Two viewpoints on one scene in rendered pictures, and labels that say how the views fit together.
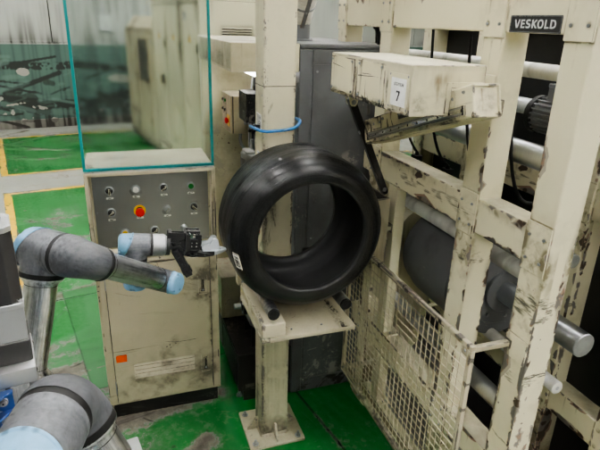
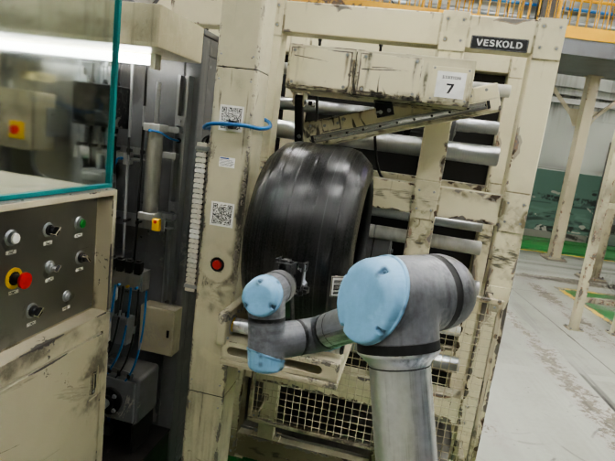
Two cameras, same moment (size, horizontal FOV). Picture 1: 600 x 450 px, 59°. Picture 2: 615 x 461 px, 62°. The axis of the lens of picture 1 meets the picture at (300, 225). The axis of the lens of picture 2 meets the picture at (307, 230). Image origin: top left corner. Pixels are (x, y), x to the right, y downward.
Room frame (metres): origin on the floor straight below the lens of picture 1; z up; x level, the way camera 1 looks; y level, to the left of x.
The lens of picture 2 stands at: (1.09, 1.36, 1.49)
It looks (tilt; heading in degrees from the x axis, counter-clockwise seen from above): 11 degrees down; 301
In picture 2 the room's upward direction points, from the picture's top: 7 degrees clockwise
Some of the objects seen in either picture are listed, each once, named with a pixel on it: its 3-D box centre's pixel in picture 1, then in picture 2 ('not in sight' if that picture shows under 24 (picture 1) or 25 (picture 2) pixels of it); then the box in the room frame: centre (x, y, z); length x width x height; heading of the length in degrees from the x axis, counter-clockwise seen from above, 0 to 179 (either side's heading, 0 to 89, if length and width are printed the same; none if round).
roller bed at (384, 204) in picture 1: (362, 224); not in sight; (2.22, -0.28, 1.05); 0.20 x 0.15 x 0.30; 19
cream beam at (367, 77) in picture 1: (396, 80); (380, 80); (1.86, -0.31, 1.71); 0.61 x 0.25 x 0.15; 19
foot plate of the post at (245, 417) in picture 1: (270, 423); not in sight; (2.12, 0.11, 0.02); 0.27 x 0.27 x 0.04; 19
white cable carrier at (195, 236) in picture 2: not in sight; (199, 218); (2.19, 0.17, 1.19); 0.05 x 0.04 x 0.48; 109
